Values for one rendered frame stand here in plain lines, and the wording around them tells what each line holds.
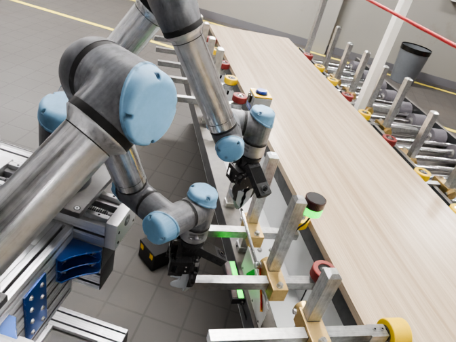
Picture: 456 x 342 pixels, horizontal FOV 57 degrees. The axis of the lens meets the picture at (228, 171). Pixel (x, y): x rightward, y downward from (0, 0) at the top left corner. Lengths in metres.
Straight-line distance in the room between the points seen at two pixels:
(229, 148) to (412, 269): 0.78
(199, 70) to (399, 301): 0.89
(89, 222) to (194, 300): 1.22
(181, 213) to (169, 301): 1.35
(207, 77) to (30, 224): 0.54
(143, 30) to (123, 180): 0.39
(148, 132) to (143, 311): 1.65
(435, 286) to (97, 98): 1.22
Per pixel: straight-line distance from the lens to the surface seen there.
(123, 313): 2.21
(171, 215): 0.95
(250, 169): 1.28
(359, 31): 7.57
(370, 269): 1.44
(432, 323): 1.40
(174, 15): 0.96
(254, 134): 1.22
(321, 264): 1.36
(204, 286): 1.24
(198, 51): 0.99
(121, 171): 0.93
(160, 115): 0.66
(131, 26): 1.11
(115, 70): 0.65
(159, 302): 2.27
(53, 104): 1.11
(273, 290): 1.26
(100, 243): 1.22
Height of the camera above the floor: 1.77
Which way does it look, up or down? 32 degrees down
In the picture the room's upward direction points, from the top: 15 degrees clockwise
